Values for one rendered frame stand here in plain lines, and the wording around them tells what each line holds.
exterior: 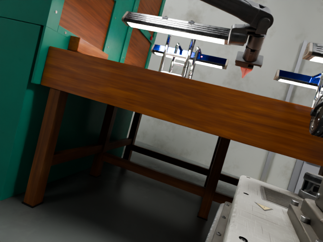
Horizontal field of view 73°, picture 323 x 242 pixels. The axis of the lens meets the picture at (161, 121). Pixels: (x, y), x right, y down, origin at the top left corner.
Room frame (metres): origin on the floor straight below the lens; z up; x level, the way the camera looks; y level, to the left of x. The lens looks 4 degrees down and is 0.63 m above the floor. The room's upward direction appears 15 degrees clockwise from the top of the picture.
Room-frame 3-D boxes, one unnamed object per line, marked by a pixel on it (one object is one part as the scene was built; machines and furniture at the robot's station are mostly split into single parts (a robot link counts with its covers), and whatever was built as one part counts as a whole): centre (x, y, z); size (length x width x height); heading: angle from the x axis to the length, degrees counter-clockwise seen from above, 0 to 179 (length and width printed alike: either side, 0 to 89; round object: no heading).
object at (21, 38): (1.71, 0.71, 0.42); 1.36 x 0.55 x 0.84; 166
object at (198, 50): (1.69, -0.06, 0.90); 0.20 x 0.19 x 0.45; 76
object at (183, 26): (1.23, 0.06, 1.08); 0.62 x 0.08 x 0.07; 76
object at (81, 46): (1.28, 0.50, 0.83); 0.30 x 0.06 x 0.07; 166
